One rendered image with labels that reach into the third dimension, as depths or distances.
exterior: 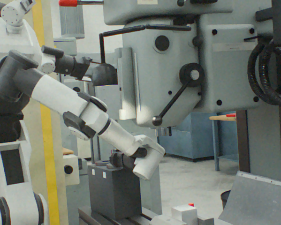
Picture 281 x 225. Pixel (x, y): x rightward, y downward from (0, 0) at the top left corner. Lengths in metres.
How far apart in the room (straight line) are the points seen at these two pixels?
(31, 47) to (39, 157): 1.51
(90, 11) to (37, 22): 7.87
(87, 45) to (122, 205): 9.12
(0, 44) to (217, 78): 0.73
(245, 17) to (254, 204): 0.62
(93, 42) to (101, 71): 9.60
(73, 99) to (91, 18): 9.46
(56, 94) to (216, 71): 0.50
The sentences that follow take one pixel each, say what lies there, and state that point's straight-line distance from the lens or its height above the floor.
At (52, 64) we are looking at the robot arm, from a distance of 2.11.
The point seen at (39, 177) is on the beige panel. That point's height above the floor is 0.91.
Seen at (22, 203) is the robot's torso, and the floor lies 1.04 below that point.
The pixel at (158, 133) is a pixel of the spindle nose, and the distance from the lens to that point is 1.46.
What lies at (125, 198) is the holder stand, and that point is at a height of 1.01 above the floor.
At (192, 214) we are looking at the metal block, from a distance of 1.40.
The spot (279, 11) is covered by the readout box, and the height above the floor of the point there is 1.60.
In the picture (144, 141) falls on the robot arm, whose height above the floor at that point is 1.25.
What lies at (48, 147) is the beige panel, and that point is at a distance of 3.13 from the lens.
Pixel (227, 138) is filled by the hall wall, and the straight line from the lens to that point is 8.98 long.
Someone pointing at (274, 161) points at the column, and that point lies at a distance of 1.65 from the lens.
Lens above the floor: 1.43
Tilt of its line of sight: 3 degrees down
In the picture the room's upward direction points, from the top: 4 degrees counter-clockwise
